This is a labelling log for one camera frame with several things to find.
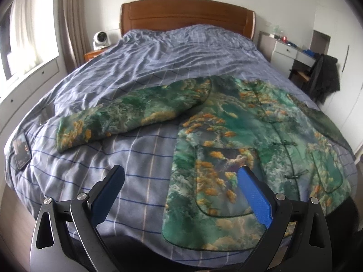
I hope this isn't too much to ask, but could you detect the green floral padded jacket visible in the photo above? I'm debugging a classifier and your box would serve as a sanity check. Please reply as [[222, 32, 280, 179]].
[[56, 75, 351, 251]]

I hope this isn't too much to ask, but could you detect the black smartphone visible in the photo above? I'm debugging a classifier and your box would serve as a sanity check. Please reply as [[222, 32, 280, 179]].
[[12, 133, 31, 170]]

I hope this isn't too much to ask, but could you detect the black coat on chair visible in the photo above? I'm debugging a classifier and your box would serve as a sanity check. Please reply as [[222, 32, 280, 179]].
[[305, 54, 340, 103]]

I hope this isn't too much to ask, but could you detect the wooden chair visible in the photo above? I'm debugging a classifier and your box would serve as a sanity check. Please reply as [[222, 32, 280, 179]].
[[289, 60, 311, 91]]

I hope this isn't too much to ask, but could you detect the wooden nightstand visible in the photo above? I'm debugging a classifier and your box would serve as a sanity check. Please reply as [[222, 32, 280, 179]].
[[84, 47, 109, 62]]

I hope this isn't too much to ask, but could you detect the white dresser desk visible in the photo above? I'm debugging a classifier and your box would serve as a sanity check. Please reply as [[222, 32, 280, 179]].
[[257, 31, 316, 78]]

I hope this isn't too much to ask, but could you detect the white desk fan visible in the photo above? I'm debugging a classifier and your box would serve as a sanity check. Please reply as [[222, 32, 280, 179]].
[[93, 31, 110, 51]]

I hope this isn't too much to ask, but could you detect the beige curtain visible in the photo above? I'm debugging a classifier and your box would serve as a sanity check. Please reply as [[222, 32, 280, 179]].
[[58, 0, 91, 73]]

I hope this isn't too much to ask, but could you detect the brown wooden headboard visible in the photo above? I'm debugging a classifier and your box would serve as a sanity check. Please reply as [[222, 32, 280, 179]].
[[119, 0, 256, 39]]

